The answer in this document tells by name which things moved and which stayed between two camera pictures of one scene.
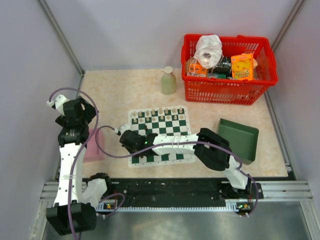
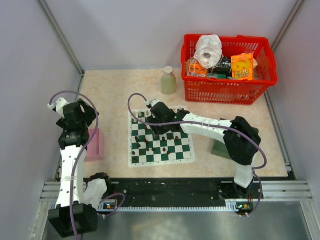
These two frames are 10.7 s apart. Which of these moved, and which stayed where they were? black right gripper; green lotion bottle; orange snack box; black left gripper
Moved: black right gripper
Stayed: orange snack box; green lotion bottle; black left gripper
